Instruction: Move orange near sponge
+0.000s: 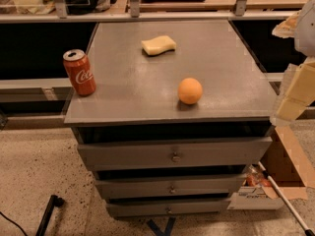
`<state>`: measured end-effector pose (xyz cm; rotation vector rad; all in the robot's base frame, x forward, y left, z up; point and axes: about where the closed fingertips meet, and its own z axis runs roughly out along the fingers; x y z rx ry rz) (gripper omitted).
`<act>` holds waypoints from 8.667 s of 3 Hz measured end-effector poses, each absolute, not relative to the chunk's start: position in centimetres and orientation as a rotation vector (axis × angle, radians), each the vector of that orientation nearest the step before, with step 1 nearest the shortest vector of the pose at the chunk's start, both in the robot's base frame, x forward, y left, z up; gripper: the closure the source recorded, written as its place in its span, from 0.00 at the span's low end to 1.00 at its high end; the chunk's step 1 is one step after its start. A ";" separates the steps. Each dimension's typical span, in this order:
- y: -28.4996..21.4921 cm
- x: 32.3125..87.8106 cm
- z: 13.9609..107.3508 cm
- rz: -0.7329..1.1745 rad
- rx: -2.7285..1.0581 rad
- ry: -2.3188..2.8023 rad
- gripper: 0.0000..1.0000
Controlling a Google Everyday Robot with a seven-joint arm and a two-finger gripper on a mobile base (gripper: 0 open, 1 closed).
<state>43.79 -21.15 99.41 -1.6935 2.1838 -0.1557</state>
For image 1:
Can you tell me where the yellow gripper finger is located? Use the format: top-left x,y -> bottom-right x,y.
270,62 -> 315,126
272,11 -> 300,38

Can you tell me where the orange fruit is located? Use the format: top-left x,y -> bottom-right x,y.
177,78 -> 203,105

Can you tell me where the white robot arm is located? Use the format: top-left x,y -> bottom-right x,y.
270,0 -> 315,126

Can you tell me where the yellow sponge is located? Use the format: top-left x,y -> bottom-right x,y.
141,35 -> 176,56

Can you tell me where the cardboard box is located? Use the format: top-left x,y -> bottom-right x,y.
228,126 -> 315,209

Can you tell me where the red snack packet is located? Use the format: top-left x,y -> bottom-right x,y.
246,165 -> 272,187

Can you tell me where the grey drawer cabinet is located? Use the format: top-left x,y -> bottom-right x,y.
65,20 -> 276,204

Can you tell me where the middle grey drawer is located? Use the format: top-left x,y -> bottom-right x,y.
95,174 -> 245,200

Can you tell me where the grey drawer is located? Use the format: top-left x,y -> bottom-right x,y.
95,174 -> 245,200
78,137 -> 272,171
106,199 -> 230,217

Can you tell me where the white stick with black tip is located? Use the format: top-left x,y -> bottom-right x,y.
258,162 -> 315,236

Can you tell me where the bottom grey drawer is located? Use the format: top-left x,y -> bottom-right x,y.
106,199 -> 230,217

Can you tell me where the top grey drawer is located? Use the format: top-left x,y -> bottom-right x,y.
78,137 -> 272,171

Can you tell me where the red Coca-Cola can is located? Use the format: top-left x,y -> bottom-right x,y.
63,49 -> 96,96

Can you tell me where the black tool on floor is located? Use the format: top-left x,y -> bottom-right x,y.
35,195 -> 65,236

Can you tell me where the metal railing frame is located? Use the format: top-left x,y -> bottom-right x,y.
0,0 -> 308,24

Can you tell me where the black cable on floor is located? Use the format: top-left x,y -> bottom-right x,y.
0,210 -> 30,236

